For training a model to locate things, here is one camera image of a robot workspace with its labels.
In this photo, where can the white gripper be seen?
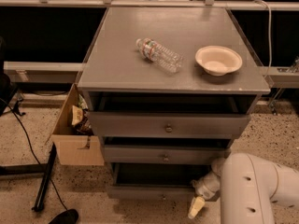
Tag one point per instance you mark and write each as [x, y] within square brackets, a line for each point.
[204, 188]

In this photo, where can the grey bottom drawer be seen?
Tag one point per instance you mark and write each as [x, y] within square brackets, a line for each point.
[140, 192]

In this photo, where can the grey drawer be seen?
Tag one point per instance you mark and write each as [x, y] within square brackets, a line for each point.
[171, 125]
[140, 192]
[164, 155]

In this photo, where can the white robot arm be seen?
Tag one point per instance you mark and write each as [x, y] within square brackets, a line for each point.
[248, 186]

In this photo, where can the grey middle drawer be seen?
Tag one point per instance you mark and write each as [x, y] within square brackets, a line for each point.
[164, 155]

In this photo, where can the grey drawer cabinet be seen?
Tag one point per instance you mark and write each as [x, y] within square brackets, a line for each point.
[182, 102]

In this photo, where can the grey top drawer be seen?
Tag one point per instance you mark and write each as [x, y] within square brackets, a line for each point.
[171, 125]

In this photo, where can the black shoe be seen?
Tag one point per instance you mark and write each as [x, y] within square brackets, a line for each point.
[67, 217]

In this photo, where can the brown cardboard box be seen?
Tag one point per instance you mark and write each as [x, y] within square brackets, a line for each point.
[74, 148]

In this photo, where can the white paper bowl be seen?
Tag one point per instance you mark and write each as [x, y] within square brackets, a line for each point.
[218, 61]

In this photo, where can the clear plastic water bottle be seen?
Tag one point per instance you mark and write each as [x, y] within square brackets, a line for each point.
[159, 55]

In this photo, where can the snack bag in box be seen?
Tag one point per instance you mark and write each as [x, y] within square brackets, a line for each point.
[77, 115]

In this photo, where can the black metal stand leg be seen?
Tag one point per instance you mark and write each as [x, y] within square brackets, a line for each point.
[39, 204]

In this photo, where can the grey metal rail frame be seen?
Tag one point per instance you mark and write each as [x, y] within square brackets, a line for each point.
[43, 67]

